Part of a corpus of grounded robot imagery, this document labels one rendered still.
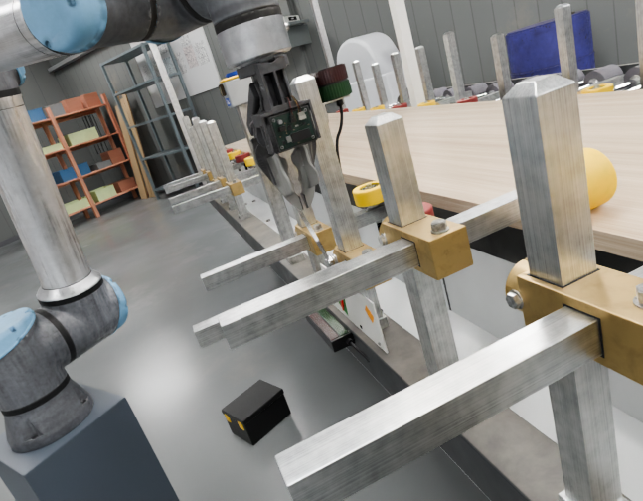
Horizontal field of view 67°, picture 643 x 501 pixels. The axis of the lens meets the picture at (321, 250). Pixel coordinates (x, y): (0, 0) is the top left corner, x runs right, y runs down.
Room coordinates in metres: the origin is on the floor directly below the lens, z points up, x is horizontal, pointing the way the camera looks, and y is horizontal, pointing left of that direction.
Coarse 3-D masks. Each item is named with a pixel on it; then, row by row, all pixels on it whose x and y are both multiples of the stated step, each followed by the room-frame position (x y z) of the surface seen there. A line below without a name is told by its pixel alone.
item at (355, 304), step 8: (320, 264) 0.97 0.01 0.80; (352, 296) 0.82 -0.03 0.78; (360, 296) 0.78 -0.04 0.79; (336, 304) 0.95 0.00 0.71; (352, 304) 0.84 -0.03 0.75; (360, 304) 0.79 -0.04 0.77; (368, 304) 0.75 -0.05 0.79; (344, 312) 0.91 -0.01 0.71; (352, 312) 0.85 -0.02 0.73; (360, 312) 0.80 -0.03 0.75; (376, 312) 0.73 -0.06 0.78; (352, 320) 0.87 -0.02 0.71; (360, 320) 0.82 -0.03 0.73; (368, 320) 0.77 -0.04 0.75; (376, 320) 0.73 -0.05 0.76; (360, 328) 0.83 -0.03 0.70; (368, 328) 0.79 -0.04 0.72; (376, 328) 0.74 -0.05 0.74; (368, 336) 0.80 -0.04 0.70; (376, 336) 0.76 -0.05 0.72; (384, 344) 0.73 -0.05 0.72
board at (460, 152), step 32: (608, 96) 1.23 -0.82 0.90; (640, 96) 1.13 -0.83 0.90; (352, 128) 2.19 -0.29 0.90; (416, 128) 1.67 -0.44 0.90; (448, 128) 1.49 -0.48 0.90; (480, 128) 1.34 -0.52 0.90; (608, 128) 0.95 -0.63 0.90; (640, 128) 0.88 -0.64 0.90; (352, 160) 1.47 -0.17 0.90; (416, 160) 1.20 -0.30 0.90; (448, 160) 1.10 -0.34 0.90; (480, 160) 1.01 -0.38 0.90; (640, 160) 0.72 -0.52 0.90; (448, 192) 0.87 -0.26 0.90; (480, 192) 0.81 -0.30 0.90; (640, 192) 0.60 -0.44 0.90; (512, 224) 0.68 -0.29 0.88; (608, 224) 0.54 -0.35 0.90; (640, 224) 0.52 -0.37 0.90; (640, 256) 0.48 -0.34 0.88
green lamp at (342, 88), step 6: (336, 84) 0.81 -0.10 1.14; (342, 84) 0.81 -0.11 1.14; (348, 84) 0.82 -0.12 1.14; (324, 90) 0.82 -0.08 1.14; (330, 90) 0.81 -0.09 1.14; (336, 90) 0.81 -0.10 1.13; (342, 90) 0.81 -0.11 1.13; (348, 90) 0.82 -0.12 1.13; (324, 96) 0.82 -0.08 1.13; (330, 96) 0.81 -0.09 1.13; (336, 96) 0.81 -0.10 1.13
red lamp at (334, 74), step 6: (336, 66) 0.81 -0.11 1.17; (342, 66) 0.82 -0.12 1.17; (318, 72) 0.82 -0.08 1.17; (324, 72) 0.81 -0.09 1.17; (330, 72) 0.81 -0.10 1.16; (336, 72) 0.81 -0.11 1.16; (342, 72) 0.82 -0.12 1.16; (318, 78) 0.82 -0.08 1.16; (324, 78) 0.81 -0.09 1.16; (330, 78) 0.81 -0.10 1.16; (336, 78) 0.81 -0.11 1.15; (342, 78) 0.82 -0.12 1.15; (318, 84) 0.82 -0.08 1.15; (324, 84) 0.81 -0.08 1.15
